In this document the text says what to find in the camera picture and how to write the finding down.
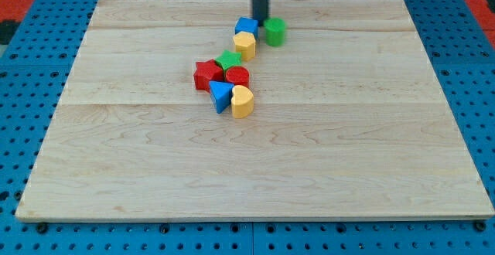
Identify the green cylinder block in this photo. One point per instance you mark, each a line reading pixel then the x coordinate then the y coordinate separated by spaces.
pixel 275 31

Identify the green star block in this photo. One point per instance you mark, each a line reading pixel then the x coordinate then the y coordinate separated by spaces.
pixel 228 59

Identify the red star block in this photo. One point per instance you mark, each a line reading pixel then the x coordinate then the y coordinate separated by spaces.
pixel 207 71

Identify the yellow heart block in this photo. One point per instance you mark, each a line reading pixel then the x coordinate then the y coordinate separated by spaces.
pixel 242 101

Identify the blue triangle block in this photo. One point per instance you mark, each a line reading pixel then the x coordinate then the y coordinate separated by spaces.
pixel 220 94

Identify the red cylinder block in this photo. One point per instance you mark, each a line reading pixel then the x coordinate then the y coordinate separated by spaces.
pixel 238 75

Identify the light wooden board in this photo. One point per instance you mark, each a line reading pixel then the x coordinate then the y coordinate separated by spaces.
pixel 349 123

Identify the yellow hexagon block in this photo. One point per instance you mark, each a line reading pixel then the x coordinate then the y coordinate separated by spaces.
pixel 245 44

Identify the blue cube block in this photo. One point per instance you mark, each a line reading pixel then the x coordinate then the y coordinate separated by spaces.
pixel 247 25

